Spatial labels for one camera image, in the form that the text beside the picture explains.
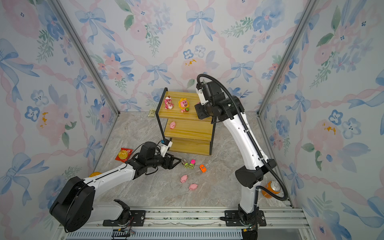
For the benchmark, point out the pink bear yellow flower figure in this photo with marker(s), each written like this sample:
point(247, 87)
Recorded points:
point(184, 105)

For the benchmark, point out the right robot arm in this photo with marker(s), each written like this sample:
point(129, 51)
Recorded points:
point(229, 110)

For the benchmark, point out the orange bowl left side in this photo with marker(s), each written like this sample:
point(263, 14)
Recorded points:
point(94, 174)

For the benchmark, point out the pink pig toy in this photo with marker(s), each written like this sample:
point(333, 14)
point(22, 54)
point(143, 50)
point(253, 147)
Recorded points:
point(193, 187)
point(184, 179)

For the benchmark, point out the pink pig on middle shelf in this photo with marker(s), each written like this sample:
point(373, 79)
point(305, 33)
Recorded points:
point(172, 125)

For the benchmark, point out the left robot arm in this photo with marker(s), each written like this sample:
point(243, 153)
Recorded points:
point(75, 205)

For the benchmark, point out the orange toy truck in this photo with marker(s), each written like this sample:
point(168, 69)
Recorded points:
point(203, 168)

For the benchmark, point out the red yellow snack packet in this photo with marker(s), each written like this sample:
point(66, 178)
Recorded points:
point(123, 155)

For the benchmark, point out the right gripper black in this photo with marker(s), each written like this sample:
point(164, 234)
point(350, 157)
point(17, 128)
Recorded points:
point(199, 109)

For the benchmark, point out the red and green toy truck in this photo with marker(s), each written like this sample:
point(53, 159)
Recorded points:
point(185, 163)

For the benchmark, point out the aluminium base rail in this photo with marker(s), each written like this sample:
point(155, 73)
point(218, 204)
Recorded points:
point(198, 224)

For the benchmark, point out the orange can right side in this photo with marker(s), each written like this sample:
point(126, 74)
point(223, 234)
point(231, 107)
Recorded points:
point(272, 186)

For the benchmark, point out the small green packet by wall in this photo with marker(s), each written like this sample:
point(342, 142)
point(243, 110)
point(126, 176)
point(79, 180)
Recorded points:
point(152, 113)

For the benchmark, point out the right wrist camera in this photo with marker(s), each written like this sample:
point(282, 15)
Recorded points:
point(199, 91)

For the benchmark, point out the wooden shelf black metal frame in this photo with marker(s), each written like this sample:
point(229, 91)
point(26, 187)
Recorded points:
point(191, 135)

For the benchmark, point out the green truck pink mixer toy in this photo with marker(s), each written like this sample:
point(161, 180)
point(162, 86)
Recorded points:
point(192, 164)

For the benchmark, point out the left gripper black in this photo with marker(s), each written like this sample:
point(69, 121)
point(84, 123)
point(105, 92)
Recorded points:
point(170, 165)

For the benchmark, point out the pink bear strawberry hat figure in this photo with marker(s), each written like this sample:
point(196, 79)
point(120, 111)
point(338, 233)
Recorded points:
point(168, 103)

